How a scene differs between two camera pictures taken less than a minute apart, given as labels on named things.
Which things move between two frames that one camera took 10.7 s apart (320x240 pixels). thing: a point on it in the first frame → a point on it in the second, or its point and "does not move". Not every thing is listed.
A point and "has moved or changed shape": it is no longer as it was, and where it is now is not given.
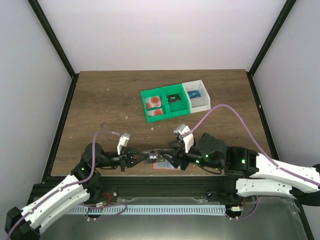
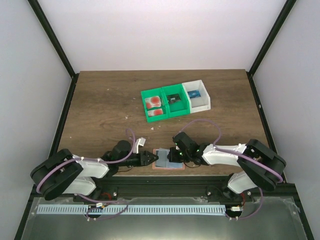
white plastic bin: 198,103 does not move
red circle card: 154,112 does not move
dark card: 153,158 has moved or changed shape
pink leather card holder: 165,165 does not move
